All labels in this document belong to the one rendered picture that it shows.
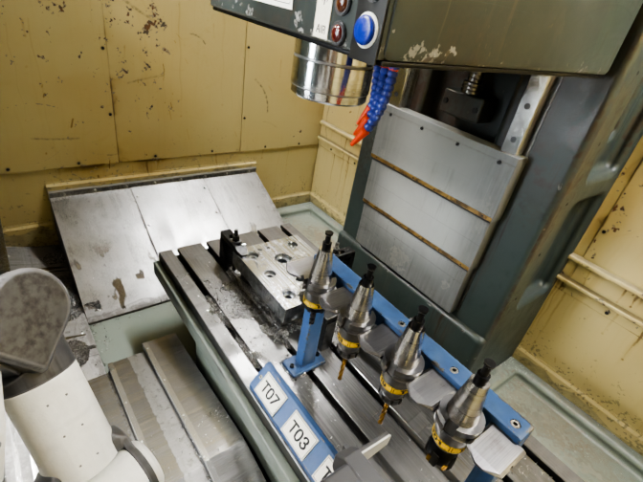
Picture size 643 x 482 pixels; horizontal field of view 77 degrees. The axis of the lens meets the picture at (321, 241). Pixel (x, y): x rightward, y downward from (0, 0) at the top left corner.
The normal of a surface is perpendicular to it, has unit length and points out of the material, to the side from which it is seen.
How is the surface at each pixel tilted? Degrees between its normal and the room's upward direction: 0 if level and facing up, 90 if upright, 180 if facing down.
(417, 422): 0
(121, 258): 24
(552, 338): 90
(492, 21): 90
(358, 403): 0
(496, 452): 0
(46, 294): 59
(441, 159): 91
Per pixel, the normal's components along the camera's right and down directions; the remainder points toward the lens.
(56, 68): 0.59, 0.51
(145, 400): 0.07, -0.90
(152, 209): 0.39, -0.55
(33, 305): 0.90, -0.20
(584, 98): -0.79, 0.22
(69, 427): 0.74, -0.08
